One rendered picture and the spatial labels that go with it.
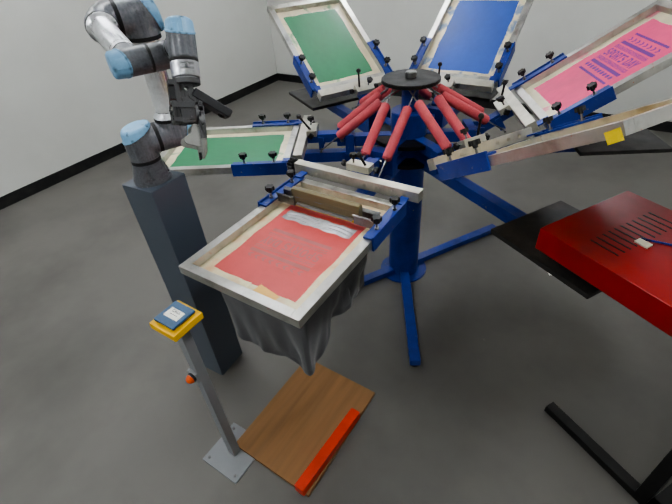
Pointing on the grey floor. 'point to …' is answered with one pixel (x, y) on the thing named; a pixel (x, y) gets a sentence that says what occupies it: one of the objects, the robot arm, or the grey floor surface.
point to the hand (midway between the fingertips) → (204, 154)
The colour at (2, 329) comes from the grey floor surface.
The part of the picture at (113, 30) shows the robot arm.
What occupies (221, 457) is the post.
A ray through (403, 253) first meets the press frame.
